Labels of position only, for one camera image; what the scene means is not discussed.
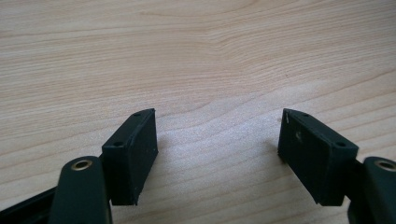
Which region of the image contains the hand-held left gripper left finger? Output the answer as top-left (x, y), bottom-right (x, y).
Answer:
top-left (101, 107), bottom-right (160, 207)

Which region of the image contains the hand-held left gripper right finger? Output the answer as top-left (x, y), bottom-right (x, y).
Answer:
top-left (277, 107), bottom-right (360, 207)

